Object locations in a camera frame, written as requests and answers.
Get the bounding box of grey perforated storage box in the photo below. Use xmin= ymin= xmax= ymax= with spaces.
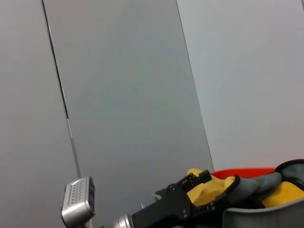
xmin=222 ymin=201 xmax=304 ymax=228

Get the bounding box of orange box handle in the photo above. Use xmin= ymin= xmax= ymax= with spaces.
xmin=210 ymin=167 xmax=279 ymax=179

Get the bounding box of silver wall trim strip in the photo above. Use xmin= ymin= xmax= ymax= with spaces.
xmin=67 ymin=118 xmax=82 ymax=178

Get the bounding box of grey yellow towel black edge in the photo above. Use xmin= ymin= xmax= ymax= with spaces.
xmin=184 ymin=158 xmax=304 ymax=210

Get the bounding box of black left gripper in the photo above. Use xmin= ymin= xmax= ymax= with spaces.
xmin=132 ymin=169 xmax=226 ymax=228

